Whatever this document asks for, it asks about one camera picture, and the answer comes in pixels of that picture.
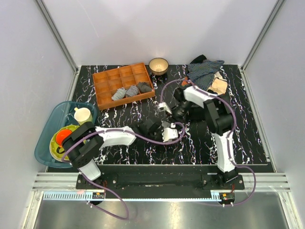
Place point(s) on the striped rolled underwear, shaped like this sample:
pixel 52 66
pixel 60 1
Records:
pixel 119 94
pixel 132 91

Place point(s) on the blue plastic tub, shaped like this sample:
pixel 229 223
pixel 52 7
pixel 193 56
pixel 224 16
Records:
pixel 61 116

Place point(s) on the orange cup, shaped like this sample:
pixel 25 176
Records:
pixel 61 135

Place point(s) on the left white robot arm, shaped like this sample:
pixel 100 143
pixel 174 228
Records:
pixel 85 143

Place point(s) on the cream mug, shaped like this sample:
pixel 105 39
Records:
pixel 82 115

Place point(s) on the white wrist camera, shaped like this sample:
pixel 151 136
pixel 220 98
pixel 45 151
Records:
pixel 169 134
pixel 163 107

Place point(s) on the dark grey rolled underwear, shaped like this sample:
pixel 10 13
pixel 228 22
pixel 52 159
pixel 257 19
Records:
pixel 144 87

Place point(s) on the yellow-green dotted plate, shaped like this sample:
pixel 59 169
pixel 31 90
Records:
pixel 57 151

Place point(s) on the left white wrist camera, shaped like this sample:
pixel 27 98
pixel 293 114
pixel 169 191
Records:
pixel 169 134

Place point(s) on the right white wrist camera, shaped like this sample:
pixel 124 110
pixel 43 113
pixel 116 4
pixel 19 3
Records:
pixel 163 107

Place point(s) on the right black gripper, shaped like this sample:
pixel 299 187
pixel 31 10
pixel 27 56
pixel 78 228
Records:
pixel 175 116

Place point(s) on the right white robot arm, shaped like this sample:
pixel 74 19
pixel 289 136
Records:
pixel 193 103

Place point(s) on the striped rolled underwear left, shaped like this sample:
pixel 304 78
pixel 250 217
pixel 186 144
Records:
pixel 119 94

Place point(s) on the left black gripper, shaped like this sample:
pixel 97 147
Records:
pixel 160 131

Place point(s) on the striped rolled underwear middle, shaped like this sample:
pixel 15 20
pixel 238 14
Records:
pixel 132 91

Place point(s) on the orange compartment tray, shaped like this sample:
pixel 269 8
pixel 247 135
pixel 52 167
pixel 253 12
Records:
pixel 107 83

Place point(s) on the beige bowl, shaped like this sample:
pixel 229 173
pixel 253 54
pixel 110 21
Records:
pixel 158 66

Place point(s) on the beige underwear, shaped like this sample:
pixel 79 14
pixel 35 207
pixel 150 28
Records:
pixel 219 84

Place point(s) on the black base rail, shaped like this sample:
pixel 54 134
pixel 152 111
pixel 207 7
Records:
pixel 166 181

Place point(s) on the black underwear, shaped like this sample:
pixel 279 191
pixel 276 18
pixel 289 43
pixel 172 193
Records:
pixel 200 59

